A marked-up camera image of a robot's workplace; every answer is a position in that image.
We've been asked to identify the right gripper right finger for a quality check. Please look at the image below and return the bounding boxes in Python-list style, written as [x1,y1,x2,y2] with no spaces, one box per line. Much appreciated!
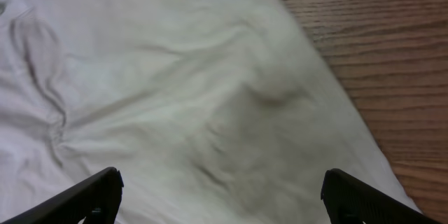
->
[321,169,440,224]

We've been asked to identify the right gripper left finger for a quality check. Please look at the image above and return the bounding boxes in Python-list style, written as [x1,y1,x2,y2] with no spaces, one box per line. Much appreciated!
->
[3,167,124,224]

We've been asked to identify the beige shorts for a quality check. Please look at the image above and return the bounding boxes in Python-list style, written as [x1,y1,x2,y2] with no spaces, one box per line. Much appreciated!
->
[1,0,414,223]

